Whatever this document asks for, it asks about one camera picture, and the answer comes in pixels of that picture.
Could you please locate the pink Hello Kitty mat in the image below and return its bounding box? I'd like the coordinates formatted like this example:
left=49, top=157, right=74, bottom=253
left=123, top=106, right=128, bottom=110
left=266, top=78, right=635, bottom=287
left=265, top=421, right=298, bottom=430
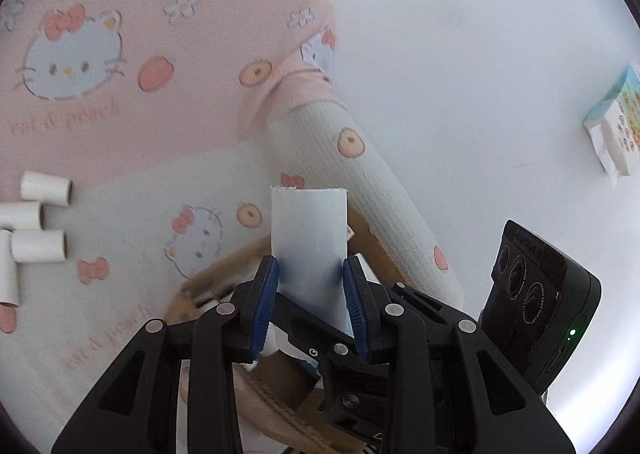
left=1, top=0, right=464, bottom=450

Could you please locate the white paper roll tube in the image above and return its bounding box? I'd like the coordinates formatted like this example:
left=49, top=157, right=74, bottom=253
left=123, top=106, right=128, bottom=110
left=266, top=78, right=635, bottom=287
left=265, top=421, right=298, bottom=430
left=271, top=187, right=352, bottom=335
left=20, top=170, right=73, bottom=207
left=11, top=230, right=66, bottom=263
left=0, top=202, right=43, bottom=231
left=0, top=229, right=21, bottom=307

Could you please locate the black camera module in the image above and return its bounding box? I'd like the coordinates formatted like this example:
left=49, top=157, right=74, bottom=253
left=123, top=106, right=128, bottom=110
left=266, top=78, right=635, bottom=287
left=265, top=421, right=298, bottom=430
left=480, top=220, right=602, bottom=396

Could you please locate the brown cardboard box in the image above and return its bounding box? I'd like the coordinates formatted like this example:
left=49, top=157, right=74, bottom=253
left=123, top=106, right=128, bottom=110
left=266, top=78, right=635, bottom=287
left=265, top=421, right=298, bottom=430
left=166, top=202, right=404, bottom=453

